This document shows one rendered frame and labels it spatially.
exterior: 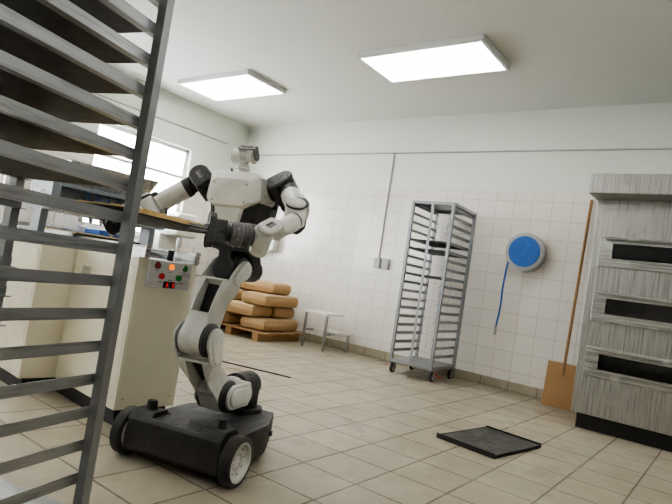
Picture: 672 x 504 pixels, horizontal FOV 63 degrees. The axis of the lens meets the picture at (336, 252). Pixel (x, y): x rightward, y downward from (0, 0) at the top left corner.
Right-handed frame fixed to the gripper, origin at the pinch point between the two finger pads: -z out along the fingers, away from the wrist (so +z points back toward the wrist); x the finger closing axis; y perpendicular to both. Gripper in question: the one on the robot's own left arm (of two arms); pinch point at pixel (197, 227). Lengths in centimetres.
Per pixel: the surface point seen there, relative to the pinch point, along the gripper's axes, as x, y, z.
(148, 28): 50, 29, -27
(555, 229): 77, -234, 397
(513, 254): 45, -257, 368
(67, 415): -56, 31, -30
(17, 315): -30, 46, -45
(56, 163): 6, 44, -43
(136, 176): 9.2, 28.5, -23.7
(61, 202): -2, 41, -40
